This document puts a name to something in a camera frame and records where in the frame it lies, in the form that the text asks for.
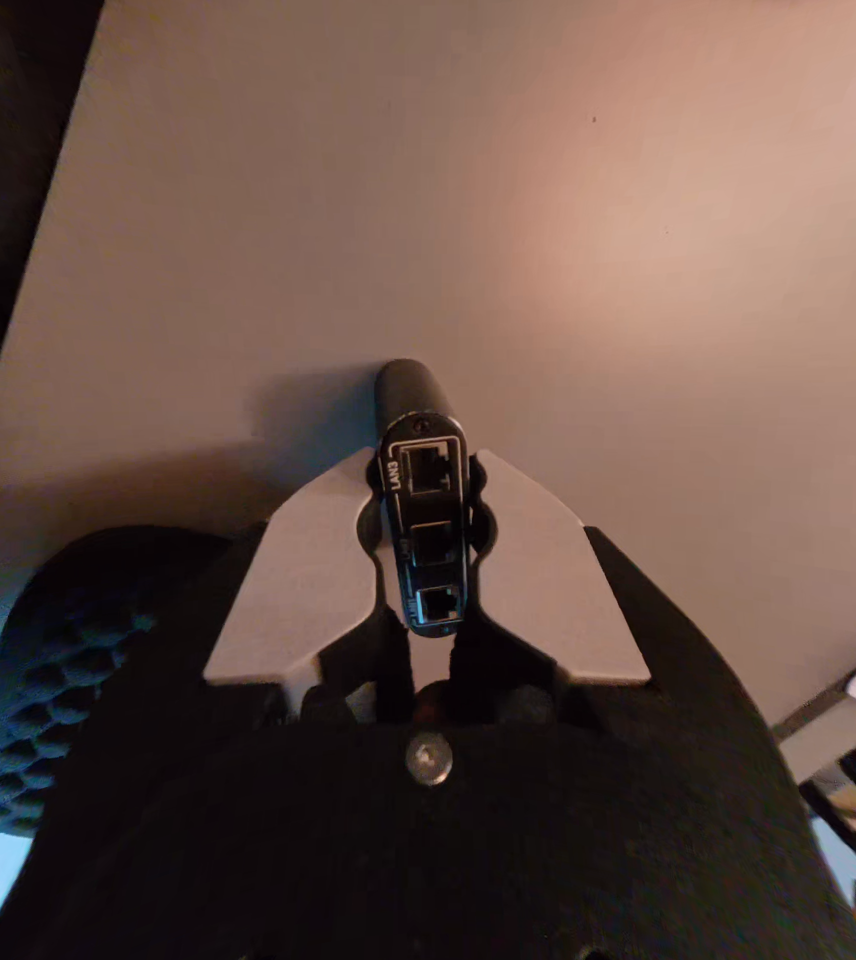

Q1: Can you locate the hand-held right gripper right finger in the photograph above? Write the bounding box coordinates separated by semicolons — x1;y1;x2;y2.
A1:
471;450;654;685

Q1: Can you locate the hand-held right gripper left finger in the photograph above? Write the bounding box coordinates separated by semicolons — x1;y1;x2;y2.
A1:
203;446;388;714

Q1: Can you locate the black ethernet hub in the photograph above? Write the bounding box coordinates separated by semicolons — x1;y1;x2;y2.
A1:
374;358;473;640

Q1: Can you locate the person's right hand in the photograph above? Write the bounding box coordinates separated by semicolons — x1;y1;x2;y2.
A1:
414;678;461;725

